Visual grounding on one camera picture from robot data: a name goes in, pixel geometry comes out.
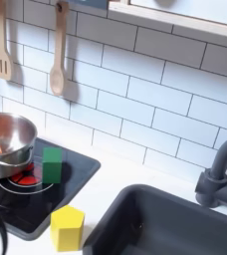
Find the black stove top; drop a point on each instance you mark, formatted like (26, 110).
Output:
(72, 172)

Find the green block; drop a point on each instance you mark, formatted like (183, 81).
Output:
(51, 166)

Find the wooden spoon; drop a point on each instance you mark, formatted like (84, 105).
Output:
(57, 79)

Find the steel pot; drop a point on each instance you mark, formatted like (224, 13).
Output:
(14, 136)

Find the yellow block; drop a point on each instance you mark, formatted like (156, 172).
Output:
(66, 229)

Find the grey sink basin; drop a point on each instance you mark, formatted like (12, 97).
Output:
(172, 225)

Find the grey tap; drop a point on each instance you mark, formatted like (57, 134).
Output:
(215, 186)

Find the light wooden shelf board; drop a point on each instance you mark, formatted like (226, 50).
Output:
(172, 21)

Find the wooden slotted spatula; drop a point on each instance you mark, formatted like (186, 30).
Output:
(2, 63)

